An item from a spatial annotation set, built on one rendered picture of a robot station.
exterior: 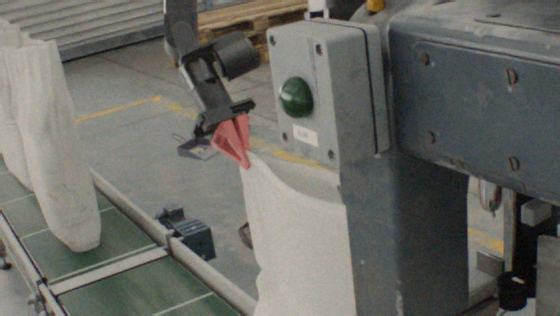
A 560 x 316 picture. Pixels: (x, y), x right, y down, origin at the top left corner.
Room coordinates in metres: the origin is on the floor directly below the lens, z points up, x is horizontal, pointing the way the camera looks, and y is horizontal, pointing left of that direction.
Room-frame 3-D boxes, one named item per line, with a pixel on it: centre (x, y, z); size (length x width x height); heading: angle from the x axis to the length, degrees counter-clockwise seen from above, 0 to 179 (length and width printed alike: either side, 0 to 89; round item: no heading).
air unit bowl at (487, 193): (0.70, -0.19, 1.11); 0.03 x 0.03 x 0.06
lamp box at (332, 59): (0.50, -0.02, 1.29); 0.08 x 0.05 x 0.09; 31
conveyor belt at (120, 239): (2.96, 1.25, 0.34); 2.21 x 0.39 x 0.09; 31
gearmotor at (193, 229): (2.29, 0.48, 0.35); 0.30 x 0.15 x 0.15; 31
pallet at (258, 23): (6.55, 0.42, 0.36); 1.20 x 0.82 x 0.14; 117
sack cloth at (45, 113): (2.34, 0.88, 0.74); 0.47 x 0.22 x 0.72; 29
